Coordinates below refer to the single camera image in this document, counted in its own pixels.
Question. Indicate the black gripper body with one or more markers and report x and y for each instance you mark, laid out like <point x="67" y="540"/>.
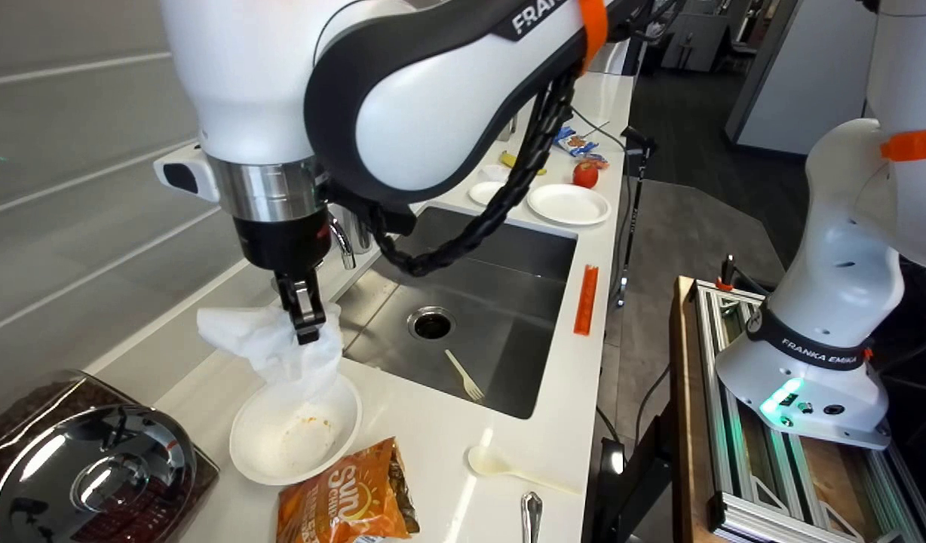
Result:
<point x="282" y="244"/>

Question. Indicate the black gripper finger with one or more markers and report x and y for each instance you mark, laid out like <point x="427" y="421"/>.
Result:
<point x="290" y="303"/>
<point x="310" y="313"/>

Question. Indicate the white tissue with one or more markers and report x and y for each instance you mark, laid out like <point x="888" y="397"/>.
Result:
<point x="260" y="342"/>

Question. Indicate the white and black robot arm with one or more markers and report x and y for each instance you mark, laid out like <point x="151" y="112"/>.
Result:
<point x="433" y="109"/>

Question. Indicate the white idle robot arm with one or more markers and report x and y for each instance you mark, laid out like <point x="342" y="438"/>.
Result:
<point x="833" y="280"/>

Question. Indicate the medium white plate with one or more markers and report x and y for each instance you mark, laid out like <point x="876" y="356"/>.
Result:
<point x="483" y="195"/>

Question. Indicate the large white plate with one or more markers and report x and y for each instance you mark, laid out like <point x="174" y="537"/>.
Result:
<point x="567" y="203"/>

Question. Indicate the black sink drain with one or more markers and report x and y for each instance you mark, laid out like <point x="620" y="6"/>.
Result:
<point x="430" y="325"/>

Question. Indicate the white bowl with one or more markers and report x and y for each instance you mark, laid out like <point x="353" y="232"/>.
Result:
<point x="290" y="440"/>

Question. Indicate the orange chip bag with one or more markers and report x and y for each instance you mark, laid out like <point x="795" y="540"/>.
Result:
<point x="342" y="502"/>

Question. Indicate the stainless steel sink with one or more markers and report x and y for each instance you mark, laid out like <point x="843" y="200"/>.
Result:
<point x="523" y="303"/>

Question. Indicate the small yellow object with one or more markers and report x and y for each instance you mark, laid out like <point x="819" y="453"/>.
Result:
<point x="506" y="159"/>

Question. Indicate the shiny steel pot lid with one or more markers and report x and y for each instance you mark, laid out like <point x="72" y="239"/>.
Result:
<point x="87" y="485"/>

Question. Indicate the orange tape strip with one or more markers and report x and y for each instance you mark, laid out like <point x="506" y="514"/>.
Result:
<point x="585" y="303"/>

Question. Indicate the metal spoon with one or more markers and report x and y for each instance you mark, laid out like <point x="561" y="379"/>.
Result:
<point x="533" y="514"/>

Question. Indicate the small red object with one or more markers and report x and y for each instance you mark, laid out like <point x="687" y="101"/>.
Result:
<point x="585" y="174"/>

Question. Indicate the blue printed packet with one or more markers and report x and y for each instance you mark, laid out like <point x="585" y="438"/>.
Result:
<point x="575" y="144"/>

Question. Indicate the black tripod with light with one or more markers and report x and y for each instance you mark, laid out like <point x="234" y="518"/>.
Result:
<point x="632" y="485"/>

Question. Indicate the white cabinet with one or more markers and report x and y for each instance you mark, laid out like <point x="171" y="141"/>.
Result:
<point x="804" y="78"/>

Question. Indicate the black camera stand pole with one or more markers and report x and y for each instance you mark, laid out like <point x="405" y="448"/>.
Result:
<point x="637" y="152"/>

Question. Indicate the aluminium profile frame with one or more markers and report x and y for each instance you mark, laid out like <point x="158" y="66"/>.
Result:
<point x="743" y="485"/>

